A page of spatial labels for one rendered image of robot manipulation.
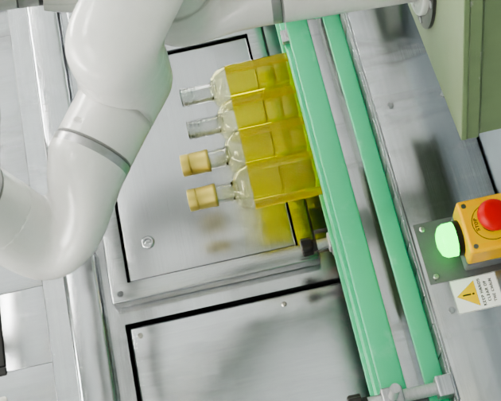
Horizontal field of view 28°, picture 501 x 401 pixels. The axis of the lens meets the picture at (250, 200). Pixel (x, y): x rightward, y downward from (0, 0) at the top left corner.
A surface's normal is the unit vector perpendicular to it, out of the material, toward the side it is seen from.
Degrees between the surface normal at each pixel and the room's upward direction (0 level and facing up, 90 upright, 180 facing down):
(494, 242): 90
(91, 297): 90
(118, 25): 93
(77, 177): 82
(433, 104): 90
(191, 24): 101
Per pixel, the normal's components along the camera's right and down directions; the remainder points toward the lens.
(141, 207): -0.07, -0.39
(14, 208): 0.82, 0.04
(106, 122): 0.20, -0.17
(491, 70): 0.15, 0.66
